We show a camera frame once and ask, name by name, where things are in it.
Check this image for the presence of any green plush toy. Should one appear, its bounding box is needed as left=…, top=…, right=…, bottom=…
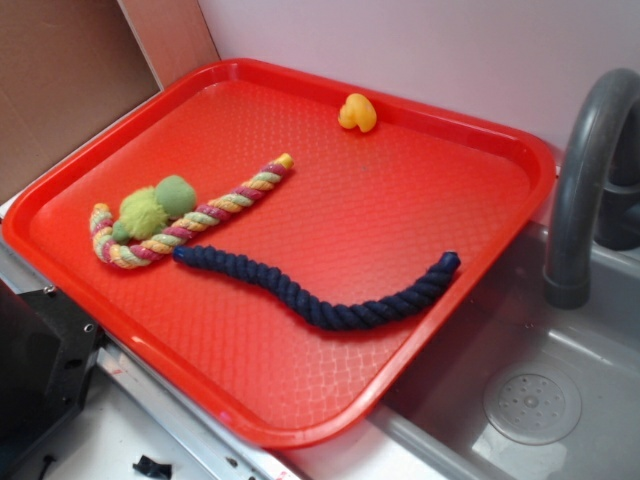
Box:
left=112, top=175, right=196, bottom=244

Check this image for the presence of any grey toy sink basin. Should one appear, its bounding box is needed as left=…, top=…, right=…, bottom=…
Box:
left=284, top=208, right=639, bottom=479

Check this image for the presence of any black tape scrap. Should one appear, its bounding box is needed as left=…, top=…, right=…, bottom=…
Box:
left=132, top=455, right=173, bottom=480

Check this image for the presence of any red plastic tray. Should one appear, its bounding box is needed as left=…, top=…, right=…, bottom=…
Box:
left=2, top=60, right=556, bottom=450

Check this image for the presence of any multicolour twisted rope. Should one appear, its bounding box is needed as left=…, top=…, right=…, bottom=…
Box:
left=89, top=153, right=295, bottom=270

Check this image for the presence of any grey toy faucet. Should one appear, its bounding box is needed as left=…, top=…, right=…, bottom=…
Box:
left=543, top=68, right=639, bottom=309

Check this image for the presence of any yellow rubber duck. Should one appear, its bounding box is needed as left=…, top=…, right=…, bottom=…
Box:
left=338, top=93, right=377, bottom=133

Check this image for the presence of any brown cardboard panel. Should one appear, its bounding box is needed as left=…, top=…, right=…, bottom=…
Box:
left=1, top=1, right=219, bottom=202

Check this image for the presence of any dark blue twisted rope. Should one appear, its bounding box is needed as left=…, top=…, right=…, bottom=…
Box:
left=172, top=244, right=461, bottom=332

